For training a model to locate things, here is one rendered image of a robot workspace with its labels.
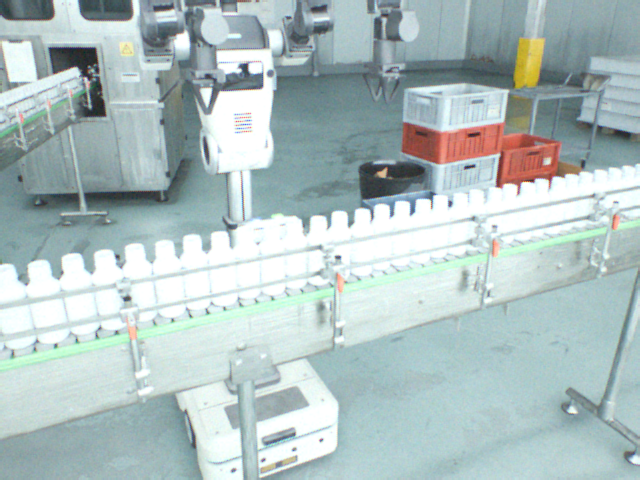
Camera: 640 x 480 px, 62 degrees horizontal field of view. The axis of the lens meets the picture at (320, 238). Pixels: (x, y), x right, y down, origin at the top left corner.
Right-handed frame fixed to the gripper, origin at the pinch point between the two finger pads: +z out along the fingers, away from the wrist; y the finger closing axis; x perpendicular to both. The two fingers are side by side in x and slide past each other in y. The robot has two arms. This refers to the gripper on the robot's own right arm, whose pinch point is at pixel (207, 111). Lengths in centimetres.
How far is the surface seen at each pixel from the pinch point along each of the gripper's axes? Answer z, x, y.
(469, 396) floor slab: 139, 117, -28
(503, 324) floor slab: 138, 174, -68
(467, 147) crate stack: 62, 215, -162
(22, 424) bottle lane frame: 56, -47, 19
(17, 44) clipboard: 1, -53, -376
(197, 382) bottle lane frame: 57, -12, 19
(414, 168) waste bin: 76, 182, -175
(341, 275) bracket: 33.1, 20.5, 27.2
